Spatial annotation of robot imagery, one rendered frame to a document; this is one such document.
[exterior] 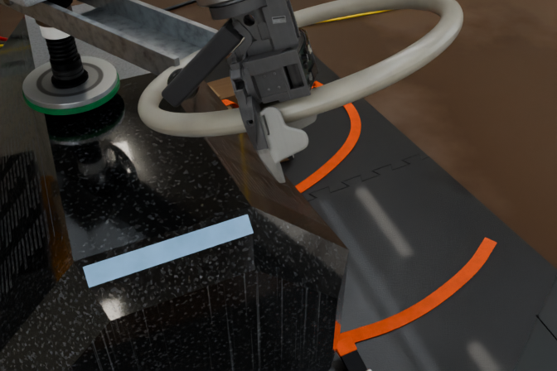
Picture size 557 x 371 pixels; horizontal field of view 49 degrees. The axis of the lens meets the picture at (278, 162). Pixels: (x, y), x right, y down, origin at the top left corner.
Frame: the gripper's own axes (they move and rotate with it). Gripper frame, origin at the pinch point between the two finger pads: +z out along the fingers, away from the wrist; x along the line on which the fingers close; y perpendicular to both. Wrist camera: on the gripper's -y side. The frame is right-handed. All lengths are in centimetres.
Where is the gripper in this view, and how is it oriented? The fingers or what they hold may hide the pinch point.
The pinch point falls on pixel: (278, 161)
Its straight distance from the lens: 73.4
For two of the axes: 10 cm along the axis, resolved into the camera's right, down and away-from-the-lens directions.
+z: 3.0, 8.6, 4.0
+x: 1.9, -4.7, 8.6
